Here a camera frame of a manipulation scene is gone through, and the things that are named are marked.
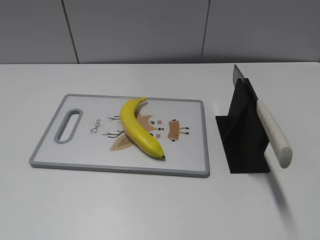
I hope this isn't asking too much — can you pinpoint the yellow plastic banana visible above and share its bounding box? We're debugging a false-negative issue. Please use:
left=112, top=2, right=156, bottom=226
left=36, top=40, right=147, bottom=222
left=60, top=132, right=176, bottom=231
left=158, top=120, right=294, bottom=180
left=119, top=97, right=165, bottom=159

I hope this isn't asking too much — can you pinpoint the cleaver knife with white handle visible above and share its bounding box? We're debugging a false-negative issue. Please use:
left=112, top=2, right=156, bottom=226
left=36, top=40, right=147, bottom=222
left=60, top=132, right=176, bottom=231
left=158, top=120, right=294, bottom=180
left=232, top=64, right=293, bottom=169

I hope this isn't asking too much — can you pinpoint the grey-rimmed white cutting board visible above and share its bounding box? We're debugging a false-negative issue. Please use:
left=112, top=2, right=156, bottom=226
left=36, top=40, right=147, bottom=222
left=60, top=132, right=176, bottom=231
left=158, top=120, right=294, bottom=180
left=29, top=94, right=210, bottom=178

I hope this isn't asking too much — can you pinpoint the black knife stand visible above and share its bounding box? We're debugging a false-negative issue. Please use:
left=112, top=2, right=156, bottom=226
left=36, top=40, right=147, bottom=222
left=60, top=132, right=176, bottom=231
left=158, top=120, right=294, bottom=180
left=215, top=78, right=270, bottom=174

